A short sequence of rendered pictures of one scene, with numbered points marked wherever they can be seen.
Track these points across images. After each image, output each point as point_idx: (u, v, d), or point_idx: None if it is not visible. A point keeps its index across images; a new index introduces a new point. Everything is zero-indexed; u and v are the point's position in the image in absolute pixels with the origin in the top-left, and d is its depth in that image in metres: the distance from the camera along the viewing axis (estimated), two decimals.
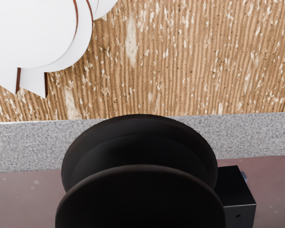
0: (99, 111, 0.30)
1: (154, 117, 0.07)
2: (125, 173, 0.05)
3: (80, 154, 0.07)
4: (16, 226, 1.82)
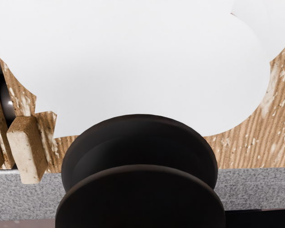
0: None
1: (154, 117, 0.07)
2: (125, 173, 0.05)
3: (80, 154, 0.07)
4: None
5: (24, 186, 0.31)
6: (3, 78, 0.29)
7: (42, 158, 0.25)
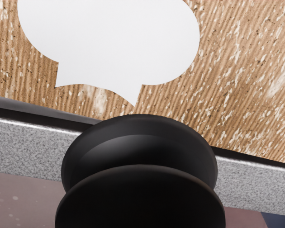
0: None
1: (154, 117, 0.07)
2: (125, 173, 0.05)
3: (80, 154, 0.07)
4: (29, 215, 1.74)
5: None
6: None
7: None
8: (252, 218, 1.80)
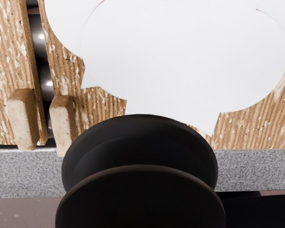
0: (227, 142, 0.30)
1: (154, 117, 0.07)
2: (125, 173, 0.05)
3: (80, 154, 0.07)
4: None
5: (51, 163, 0.34)
6: (37, 63, 0.32)
7: (76, 135, 0.28)
8: None
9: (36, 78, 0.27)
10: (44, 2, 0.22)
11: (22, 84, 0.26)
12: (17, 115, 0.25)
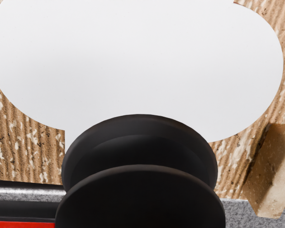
0: None
1: (154, 117, 0.07)
2: (125, 173, 0.05)
3: (80, 154, 0.07)
4: None
5: (228, 217, 0.25)
6: None
7: None
8: None
9: None
10: None
11: (284, 118, 0.17)
12: None
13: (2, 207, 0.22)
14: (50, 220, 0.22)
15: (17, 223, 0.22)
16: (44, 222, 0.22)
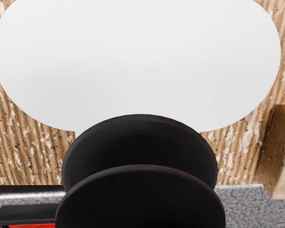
0: None
1: (154, 117, 0.07)
2: (125, 173, 0.05)
3: (80, 154, 0.07)
4: None
5: (247, 203, 0.25)
6: None
7: None
8: None
9: None
10: None
11: None
12: None
13: (26, 211, 0.23)
14: None
15: (42, 225, 0.23)
16: None
